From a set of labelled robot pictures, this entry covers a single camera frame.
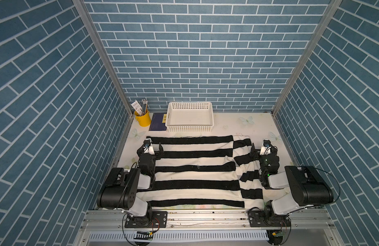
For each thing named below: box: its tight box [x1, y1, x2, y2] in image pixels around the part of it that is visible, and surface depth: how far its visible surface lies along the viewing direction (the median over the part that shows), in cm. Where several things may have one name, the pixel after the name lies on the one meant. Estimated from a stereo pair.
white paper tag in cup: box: [130, 99, 143, 116], surface depth 107 cm
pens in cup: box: [141, 99, 149, 116], surface depth 107 cm
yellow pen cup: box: [134, 110, 152, 128], surface depth 108 cm
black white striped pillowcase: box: [146, 135, 268, 210], surface depth 90 cm
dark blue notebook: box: [149, 112, 167, 131], surface depth 115 cm
